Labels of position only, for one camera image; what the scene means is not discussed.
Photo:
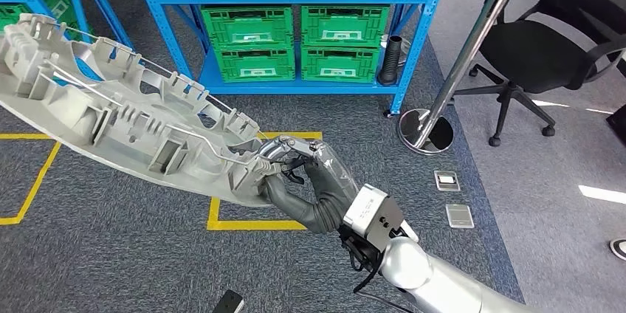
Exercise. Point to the plain grey floor plate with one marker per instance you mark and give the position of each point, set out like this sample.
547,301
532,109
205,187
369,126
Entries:
459,216

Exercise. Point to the grey plastic wheel cover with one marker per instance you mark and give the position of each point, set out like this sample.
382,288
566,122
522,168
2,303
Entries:
122,144

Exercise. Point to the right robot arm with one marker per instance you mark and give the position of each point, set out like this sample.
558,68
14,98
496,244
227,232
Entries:
430,276

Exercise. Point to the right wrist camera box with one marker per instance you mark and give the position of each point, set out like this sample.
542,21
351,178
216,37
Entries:
374,215

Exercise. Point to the yellow floor tape square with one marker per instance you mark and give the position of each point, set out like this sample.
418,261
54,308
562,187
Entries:
24,136
254,225

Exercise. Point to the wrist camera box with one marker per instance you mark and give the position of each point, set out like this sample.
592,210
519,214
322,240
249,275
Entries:
374,215
227,302

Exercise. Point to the floor socket plate white centre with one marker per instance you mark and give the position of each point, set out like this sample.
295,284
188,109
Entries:
447,181

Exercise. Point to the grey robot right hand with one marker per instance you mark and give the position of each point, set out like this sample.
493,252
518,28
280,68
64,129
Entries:
327,179

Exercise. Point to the person's foot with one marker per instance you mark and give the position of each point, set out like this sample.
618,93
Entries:
618,249

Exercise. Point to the black office chair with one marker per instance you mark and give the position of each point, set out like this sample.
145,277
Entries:
528,56

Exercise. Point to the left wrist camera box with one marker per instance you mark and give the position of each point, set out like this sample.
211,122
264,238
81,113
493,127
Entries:
227,302

